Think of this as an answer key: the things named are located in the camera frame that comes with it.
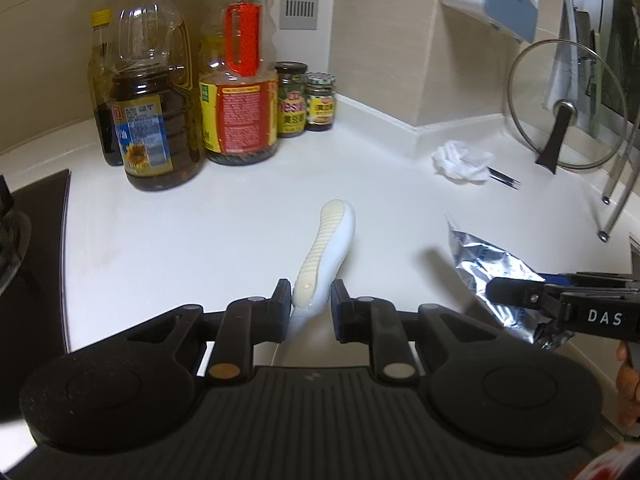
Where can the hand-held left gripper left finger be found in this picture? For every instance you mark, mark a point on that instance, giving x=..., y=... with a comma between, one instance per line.
x=282, y=305

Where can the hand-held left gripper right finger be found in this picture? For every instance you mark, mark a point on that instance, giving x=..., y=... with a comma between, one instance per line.
x=336, y=307

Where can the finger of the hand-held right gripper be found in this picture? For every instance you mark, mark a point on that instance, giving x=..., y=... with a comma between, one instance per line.
x=515, y=291
x=552, y=278

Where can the silver foil wrapper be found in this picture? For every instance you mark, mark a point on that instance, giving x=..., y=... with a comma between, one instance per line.
x=480, y=265

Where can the white tool with ribbed grip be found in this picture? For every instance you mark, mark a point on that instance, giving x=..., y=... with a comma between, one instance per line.
x=330, y=230

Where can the person's right hand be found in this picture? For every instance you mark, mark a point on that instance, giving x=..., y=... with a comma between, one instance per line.
x=631, y=395

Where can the metal rack legs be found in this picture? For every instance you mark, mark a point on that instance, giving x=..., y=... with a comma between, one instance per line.
x=612, y=195

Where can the black slim rectangular object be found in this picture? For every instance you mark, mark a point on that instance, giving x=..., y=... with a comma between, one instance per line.
x=505, y=178

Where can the white crumpled tissue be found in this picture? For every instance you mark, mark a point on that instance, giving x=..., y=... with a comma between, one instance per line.
x=462, y=160

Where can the dark hanging board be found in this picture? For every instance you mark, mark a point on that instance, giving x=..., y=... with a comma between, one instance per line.
x=590, y=85

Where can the glass jar yellow label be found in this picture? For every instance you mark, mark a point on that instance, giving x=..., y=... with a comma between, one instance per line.
x=320, y=110

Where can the white hanging board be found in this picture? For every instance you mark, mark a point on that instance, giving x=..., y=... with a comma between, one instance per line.
x=562, y=60

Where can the dark oil bottle blue label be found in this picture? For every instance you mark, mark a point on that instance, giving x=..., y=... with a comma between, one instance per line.
x=150, y=125

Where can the black gas stove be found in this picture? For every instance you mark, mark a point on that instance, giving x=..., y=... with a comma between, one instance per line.
x=35, y=270

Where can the slender dark sauce bottle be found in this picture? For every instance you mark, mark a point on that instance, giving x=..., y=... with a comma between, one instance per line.
x=102, y=110

